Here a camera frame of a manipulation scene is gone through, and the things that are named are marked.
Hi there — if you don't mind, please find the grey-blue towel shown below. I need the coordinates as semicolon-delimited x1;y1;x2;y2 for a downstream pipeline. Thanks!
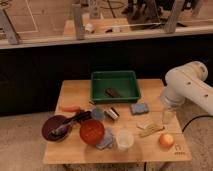
96;127;114;150

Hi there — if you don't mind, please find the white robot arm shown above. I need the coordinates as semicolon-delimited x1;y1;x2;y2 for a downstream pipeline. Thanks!
160;61;213;124

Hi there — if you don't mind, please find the green plastic tray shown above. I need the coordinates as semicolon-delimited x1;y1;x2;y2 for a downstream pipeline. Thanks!
90;70;141;104

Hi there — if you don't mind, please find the dark object in tray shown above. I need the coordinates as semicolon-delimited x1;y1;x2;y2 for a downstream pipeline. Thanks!
105;88;118;98

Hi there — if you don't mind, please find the orange fruit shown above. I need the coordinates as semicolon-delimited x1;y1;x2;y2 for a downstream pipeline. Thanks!
159;134;174;148

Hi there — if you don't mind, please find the blue sponge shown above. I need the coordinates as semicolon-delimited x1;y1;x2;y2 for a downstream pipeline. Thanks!
130;103;149;115

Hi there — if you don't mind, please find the translucent plastic cup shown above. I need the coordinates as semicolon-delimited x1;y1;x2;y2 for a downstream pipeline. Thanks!
116;129;134;151

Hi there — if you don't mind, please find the silver metal can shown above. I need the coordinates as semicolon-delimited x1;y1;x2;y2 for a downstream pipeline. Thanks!
105;107;119;120

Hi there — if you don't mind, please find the blue-grey round lid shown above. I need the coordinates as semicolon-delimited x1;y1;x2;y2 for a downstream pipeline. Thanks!
91;107;105;121

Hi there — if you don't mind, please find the red bowl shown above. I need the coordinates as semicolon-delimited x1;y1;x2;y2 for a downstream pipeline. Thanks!
79;119;105;145

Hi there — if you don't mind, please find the orange carrot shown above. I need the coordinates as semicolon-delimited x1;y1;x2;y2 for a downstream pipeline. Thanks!
59;106;80;112

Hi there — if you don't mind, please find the dark maroon plate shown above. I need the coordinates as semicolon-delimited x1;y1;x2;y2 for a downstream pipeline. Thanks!
41;115;68;141

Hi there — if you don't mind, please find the background wooden table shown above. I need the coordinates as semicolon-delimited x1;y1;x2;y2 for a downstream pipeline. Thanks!
63;18;131;36

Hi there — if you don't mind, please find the black cable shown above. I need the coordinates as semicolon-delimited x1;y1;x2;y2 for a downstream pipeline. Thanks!
181;115;213;134

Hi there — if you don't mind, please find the black handled spoon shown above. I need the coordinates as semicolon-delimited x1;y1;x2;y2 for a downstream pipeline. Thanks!
50;111;91;136

